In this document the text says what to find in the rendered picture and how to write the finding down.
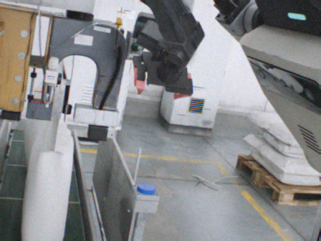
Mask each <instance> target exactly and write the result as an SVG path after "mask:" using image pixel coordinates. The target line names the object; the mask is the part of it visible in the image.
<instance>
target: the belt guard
mask: <svg viewBox="0 0 321 241"><path fill-rule="evenodd" d="M0 1H9V2H14V3H19V4H28V5H33V6H48V7H53V8H58V9H67V10H72V11H78V12H82V13H86V14H94V11H95V2H96V0H0Z"/></svg>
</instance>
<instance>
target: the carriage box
mask: <svg viewBox="0 0 321 241"><path fill-rule="evenodd" d="M37 10H38V9H35V8H31V7H24V6H17V5H13V4H6V3H2V2H0V17H1V21H0V23H1V22H5V24H6V27H5V32H4V42H3V49H2V61H1V62H0V110H7V111H13V112H20V113H23V111H24V101H25V97H26V93H27V83H28V78H29V68H30V67H28V65H29V63H30V59H31V55H32V48H33V43H34V33H35V28H36V23H37V16H36V15H35V14H36V13H37Z"/></svg>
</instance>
